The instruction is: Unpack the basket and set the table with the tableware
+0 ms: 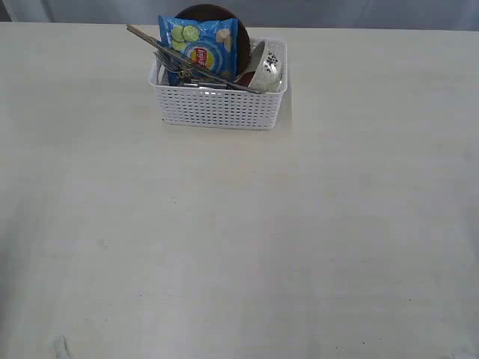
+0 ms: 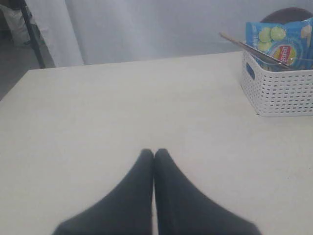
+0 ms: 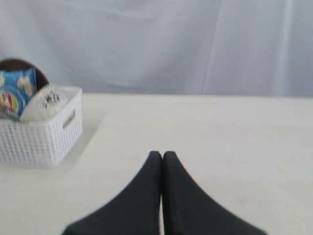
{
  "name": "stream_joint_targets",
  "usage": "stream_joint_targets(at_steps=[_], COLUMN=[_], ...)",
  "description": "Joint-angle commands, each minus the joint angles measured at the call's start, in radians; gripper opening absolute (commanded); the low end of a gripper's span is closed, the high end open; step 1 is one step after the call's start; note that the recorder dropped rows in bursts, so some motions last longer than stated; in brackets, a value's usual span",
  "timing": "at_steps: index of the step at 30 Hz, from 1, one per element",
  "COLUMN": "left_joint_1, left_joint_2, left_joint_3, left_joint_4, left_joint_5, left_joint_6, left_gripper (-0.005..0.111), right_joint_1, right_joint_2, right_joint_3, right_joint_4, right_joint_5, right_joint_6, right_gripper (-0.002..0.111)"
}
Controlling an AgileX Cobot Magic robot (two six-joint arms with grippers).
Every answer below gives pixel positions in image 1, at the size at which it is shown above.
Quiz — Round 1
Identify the stainless steel cup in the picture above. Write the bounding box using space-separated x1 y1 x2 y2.
179 79 228 90

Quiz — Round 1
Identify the white plastic perforated basket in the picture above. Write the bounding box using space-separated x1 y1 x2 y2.
147 37 288 130

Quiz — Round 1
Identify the silver table knife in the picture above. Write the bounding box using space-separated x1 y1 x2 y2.
156 44 227 83

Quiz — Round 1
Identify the white patterned ceramic bowl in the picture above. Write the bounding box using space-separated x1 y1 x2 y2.
247 39 284 93

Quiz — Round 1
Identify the silver metal fork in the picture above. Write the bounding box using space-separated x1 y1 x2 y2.
154 50 263 94

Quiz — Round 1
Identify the blue Lays chips bag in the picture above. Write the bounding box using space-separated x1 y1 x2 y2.
158 16 238 80

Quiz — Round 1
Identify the dark brown round plate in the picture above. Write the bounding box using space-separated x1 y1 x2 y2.
176 4 251 75

